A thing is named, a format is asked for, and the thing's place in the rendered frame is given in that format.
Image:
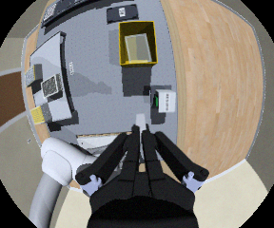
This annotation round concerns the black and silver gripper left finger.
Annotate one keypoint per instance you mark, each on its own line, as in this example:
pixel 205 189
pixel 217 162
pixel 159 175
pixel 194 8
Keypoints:
pixel 95 176

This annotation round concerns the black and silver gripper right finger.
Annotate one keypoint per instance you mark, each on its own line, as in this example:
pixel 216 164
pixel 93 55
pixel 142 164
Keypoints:
pixel 190 174

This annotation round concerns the yellow waste bin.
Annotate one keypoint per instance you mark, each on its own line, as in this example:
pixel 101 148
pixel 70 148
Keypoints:
pixel 133 28

